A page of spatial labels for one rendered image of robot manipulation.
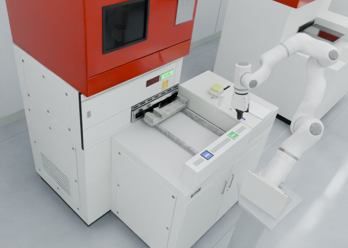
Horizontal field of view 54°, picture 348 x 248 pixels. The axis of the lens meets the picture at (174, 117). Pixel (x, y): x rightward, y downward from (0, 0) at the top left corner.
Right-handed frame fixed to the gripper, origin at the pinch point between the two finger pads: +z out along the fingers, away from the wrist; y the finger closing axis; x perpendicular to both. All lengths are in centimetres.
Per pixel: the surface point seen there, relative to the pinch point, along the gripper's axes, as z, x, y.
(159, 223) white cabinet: 66, -46, -25
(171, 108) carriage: 13, -1, -53
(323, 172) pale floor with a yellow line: 118, 135, 17
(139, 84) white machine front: -13, -25, -57
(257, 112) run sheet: 13.7, 31.6, -5.8
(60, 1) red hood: -69, -66, -58
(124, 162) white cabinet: 32, -46, -53
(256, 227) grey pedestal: 56, -19, 27
